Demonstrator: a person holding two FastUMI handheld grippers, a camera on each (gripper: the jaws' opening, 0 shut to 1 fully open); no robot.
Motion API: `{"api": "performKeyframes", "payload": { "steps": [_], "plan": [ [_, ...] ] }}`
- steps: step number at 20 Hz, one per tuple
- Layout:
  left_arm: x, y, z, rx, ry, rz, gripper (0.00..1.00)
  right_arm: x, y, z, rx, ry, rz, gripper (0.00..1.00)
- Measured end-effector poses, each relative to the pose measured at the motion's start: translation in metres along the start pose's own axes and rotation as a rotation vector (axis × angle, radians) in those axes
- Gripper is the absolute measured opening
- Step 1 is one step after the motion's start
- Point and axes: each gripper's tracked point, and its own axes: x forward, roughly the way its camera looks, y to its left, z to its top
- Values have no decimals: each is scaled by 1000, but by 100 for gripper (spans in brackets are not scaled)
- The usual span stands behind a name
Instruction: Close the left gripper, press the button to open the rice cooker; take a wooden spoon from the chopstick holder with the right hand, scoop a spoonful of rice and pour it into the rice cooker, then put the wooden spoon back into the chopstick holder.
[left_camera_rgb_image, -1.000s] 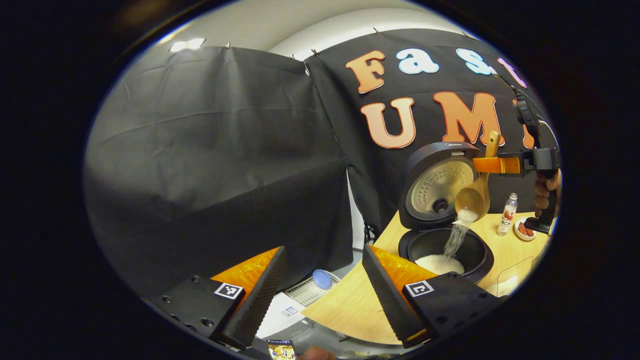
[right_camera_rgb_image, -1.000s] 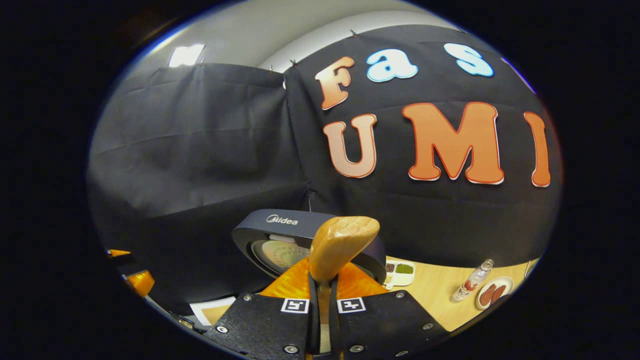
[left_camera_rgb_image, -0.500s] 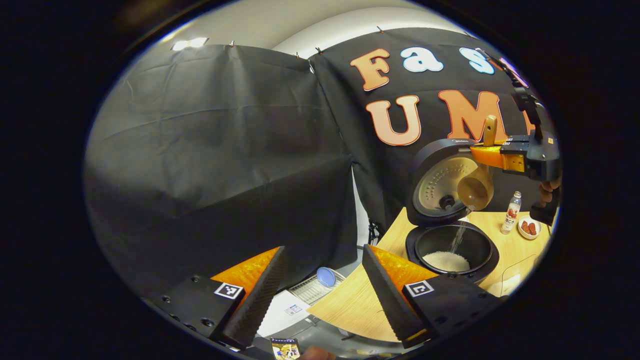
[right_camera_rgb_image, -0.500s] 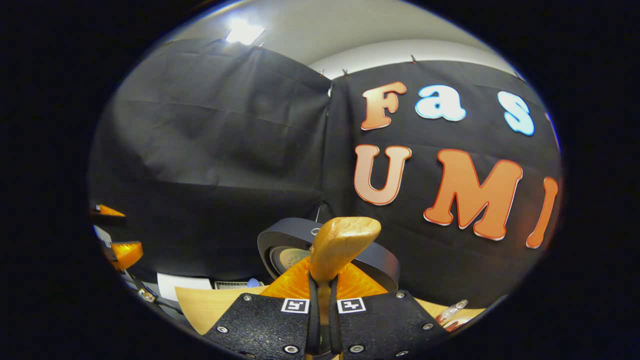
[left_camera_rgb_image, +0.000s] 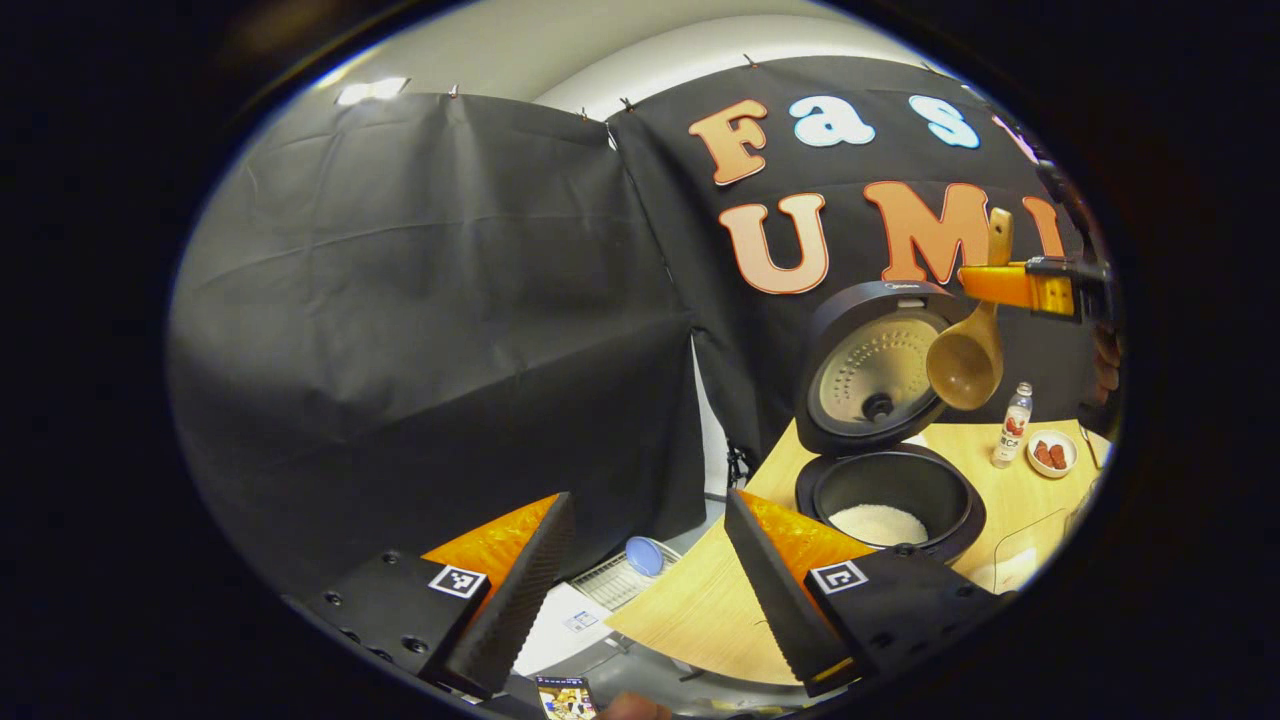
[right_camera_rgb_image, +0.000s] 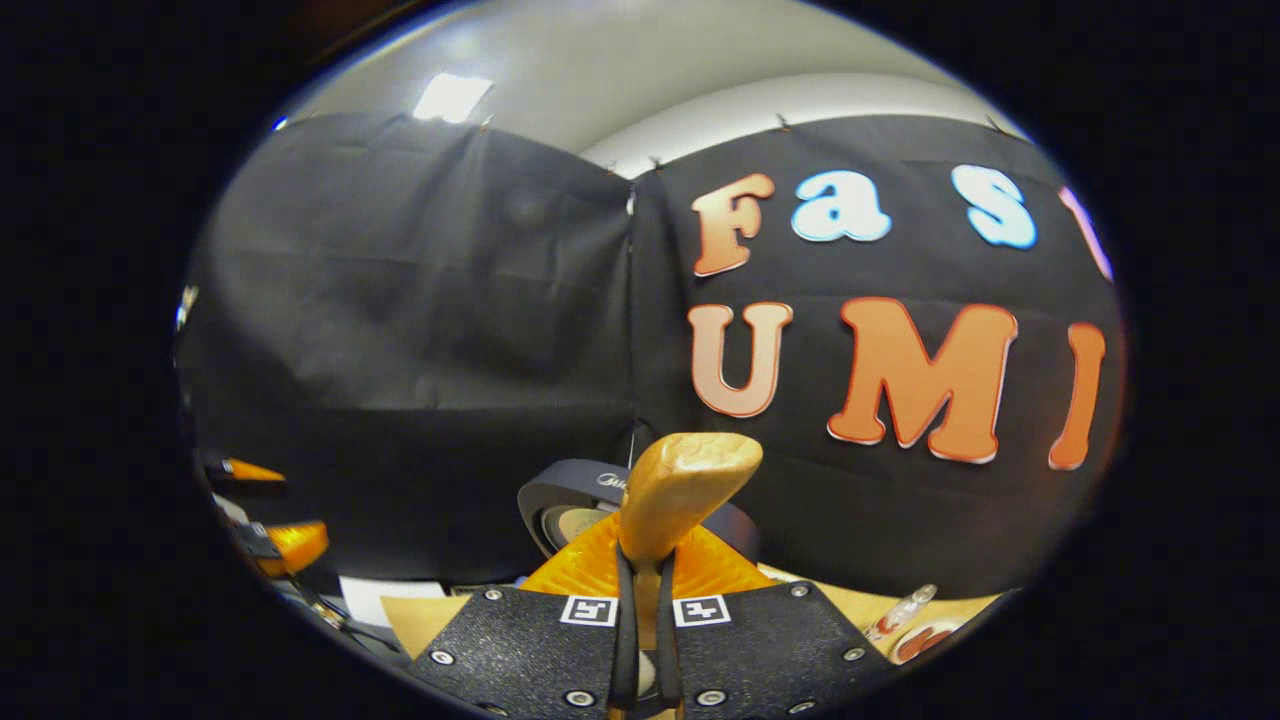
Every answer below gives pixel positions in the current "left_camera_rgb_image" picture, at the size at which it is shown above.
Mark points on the dark grey rice cooker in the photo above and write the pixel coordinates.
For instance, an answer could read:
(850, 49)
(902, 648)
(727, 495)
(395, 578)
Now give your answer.
(870, 370)

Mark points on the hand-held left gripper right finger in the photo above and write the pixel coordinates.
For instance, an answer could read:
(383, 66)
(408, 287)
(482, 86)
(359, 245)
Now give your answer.
(770, 600)

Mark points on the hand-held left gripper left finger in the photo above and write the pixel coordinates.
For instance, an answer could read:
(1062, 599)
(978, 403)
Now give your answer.
(515, 610)

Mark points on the rectangular ceiling light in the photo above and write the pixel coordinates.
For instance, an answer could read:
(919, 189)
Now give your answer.
(372, 91)

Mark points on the red meat piece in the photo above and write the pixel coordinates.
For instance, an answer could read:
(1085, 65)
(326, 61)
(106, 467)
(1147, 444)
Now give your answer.
(1043, 454)
(1058, 456)

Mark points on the smartphone with lit screen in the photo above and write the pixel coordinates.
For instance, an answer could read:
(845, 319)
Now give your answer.
(566, 698)

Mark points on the white flat box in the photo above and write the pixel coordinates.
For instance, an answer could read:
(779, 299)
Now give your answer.
(570, 625)

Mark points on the small clear drink bottle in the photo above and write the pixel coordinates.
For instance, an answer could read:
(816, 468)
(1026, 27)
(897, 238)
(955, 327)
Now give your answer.
(1012, 430)

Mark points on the blue round lid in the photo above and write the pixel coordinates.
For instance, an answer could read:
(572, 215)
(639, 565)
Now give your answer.
(645, 556)

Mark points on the white round plate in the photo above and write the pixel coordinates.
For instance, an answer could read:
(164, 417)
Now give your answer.
(1052, 472)

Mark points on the white rice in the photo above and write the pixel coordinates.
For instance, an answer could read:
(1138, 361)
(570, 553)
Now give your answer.
(878, 524)

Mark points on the wooden spoon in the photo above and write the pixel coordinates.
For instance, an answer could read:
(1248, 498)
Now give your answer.
(965, 365)

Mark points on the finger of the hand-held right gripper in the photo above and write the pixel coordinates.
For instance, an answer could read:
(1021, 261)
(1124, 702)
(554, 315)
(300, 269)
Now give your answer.
(1010, 285)

